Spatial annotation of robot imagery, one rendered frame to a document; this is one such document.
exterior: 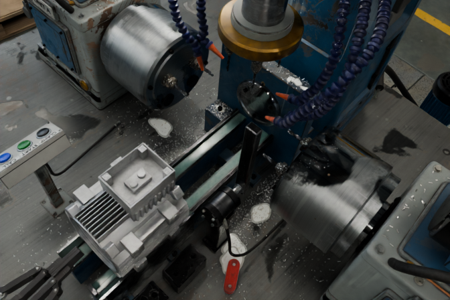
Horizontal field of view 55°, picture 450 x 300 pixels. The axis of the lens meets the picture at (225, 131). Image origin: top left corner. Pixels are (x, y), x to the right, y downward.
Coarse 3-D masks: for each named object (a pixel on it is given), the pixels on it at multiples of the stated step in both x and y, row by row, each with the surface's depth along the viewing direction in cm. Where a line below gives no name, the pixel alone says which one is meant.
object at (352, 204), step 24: (312, 144) 93; (336, 144) 94; (288, 168) 93; (312, 168) 91; (336, 168) 90; (360, 168) 90; (384, 168) 92; (288, 192) 93; (312, 192) 90; (336, 192) 89; (360, 192) 88; (384, 192) 89; (288, 216) 97; (312, 216) 91; (336, 216) 88; (360, 216) 88; (312, 240) 96; (336, 240) 91; (360, 240) 95
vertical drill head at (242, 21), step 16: (240, 0) 90; (256, 0) 81; (272, 0) 80; (288, 0) 84; (224, 16) 90; (240, 16) 87; (256, 16) 84; (272, 16) 83; (288, 16) 88; (224, 32) 87; (240, 32) 86; (256, 32) 85; (272, 32) 85; (288, 32) 87; (224, 48) 94; (240, 48) 85; (256, 48) 85; (272, 48) 85; (288, 48) 86; (256, 64) 90
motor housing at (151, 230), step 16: (96, 192) 94; (80, 208) 91; (96, 208) 88; (112, 208) 87; (80, 224) 86; (96, 224) 86; (112, 224) 87; (128, 224) 88; (144, 224) 90; (160, 224) 91; (176, 224) 97; (96, 240) 85; (112, 240) 86; (144, 240) 90; (160, 240) 95; (128, 256) 87; (144, 256) 93; (128, 272) 92
